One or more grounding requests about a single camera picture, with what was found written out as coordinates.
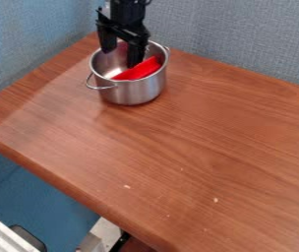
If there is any red object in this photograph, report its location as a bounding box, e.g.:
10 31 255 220
112 56 161 81

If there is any white ribbed radiator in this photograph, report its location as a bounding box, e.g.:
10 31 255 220
0 221 37 252

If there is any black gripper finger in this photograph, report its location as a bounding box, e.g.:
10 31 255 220
126 34 148 68
98 26 116 53

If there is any white table leg bracket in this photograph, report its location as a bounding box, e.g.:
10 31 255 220
76 218 121 252

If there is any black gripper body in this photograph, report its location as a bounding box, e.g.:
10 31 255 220
97 0 150 42

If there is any black box on floor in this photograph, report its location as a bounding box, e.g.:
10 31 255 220
9 224 47 252

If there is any silver metal pot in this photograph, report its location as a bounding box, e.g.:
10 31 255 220
85 40 170 105

